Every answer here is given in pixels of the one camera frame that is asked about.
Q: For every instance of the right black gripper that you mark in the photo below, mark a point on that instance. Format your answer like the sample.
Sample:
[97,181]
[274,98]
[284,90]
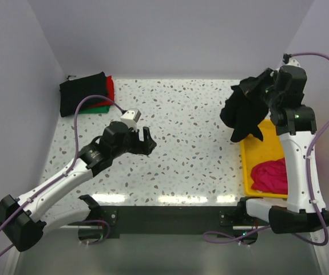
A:
[268,75]

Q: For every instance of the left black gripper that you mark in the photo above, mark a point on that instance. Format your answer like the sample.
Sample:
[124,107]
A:
[144,147]

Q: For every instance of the black t shirt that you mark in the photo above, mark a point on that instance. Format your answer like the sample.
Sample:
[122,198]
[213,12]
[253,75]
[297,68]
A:
[72,92]
[245,109]

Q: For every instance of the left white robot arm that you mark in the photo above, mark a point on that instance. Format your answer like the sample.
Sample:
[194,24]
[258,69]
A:
[21,218]

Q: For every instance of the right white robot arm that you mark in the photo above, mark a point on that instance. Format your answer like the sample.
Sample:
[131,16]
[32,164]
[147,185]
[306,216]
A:
[304,210]

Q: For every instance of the folded green t shirt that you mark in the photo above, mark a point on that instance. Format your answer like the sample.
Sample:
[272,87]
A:
[96,110]

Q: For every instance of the folded red t shirt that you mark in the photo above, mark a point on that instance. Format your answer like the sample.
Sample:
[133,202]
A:
[110,89]

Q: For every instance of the yellow plastic tray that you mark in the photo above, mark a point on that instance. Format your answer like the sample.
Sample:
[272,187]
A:
[254,152]

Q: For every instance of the folded black t shirt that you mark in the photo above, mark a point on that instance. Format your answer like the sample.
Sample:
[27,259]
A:
[72,92]

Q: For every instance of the crumpled pink t shirt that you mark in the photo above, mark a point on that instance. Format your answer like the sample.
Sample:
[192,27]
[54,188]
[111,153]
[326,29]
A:
[270,177]

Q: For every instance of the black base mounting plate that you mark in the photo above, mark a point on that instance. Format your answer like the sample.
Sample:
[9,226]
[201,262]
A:
[187,220]

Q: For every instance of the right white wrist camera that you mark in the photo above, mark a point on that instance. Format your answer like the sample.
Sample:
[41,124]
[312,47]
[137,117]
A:
[289,60]

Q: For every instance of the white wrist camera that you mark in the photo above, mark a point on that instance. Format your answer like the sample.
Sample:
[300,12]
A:
[131,118]
[289,60]

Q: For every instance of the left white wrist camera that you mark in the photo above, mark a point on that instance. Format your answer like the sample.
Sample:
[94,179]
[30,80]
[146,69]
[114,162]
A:
[131,118]

